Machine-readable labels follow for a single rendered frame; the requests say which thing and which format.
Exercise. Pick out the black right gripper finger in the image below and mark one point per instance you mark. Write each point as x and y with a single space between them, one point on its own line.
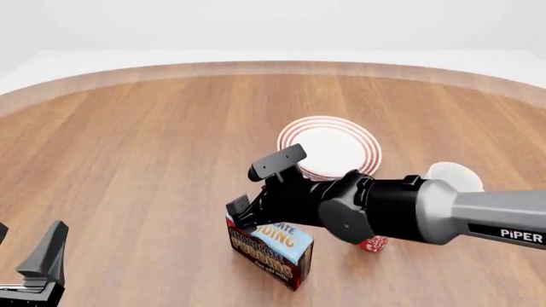
238 208

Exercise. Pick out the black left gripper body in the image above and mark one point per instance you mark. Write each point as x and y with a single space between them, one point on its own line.
30 294

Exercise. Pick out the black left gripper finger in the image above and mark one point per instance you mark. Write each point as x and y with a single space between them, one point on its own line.
2 231
47 256

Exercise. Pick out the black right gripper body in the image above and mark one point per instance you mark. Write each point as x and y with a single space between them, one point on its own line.
290 201

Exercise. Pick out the chocolate pudding box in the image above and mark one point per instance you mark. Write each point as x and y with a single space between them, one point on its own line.
273 252

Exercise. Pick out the silver and black right robot arm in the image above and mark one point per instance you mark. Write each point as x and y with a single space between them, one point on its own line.
431 211

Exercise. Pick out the white plate with red rings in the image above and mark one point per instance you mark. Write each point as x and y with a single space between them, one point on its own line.
337 144

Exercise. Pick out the red patterned tin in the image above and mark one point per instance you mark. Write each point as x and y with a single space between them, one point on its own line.
374 244

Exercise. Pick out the white bowl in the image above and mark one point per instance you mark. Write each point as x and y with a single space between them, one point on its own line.
456 176

